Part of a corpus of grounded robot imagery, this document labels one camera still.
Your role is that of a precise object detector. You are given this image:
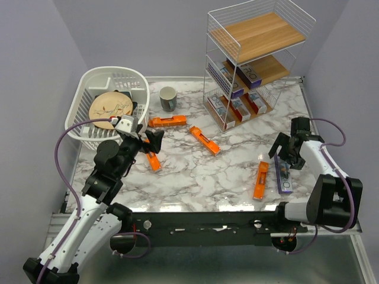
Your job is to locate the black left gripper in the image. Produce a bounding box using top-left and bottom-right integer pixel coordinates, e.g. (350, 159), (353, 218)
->
(116, 124), (165, 178)

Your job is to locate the purple silver toothpaste box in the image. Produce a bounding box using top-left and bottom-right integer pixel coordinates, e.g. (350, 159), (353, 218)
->
(207, 62), (244, 99)
(274, 154), (293, 195)
(223, 59), (262, 89)

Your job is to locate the orange toothpaste box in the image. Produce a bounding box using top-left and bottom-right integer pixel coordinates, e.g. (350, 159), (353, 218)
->
(148, 115), (187, 128)
(253, 161), (269, 200)
(146, 151), (162, 172)
(189, 126), (220, 156)

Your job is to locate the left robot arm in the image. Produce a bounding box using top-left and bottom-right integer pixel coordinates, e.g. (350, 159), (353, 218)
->
(23, 125), (164, 283)

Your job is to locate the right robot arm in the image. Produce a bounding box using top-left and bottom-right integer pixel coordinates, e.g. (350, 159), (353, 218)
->
(268, 117), (363, 234)

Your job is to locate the dark green ceramic mug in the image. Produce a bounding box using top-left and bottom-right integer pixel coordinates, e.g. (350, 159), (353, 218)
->
(159, 86), (177, 112)

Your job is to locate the beige painted plate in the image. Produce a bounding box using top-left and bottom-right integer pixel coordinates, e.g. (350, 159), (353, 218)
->
(89, 92), (133, 120)

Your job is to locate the white plastic dish basket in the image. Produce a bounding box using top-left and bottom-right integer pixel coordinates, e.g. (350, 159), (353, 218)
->
(65, 66), (150, 150)

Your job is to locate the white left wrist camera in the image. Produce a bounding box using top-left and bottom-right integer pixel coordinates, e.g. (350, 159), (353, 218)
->
(114, 115), (138, 138)

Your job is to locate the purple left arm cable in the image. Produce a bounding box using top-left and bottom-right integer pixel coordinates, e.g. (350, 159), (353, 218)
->
(35, 117), (119, 284)

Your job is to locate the white wire wooden shelf rack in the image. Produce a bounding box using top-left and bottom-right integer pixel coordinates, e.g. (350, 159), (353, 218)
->
(203, 1), (316, 133)

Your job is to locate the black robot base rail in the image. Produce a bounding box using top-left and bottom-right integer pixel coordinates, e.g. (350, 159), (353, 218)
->
(108, 210), (307, 252)

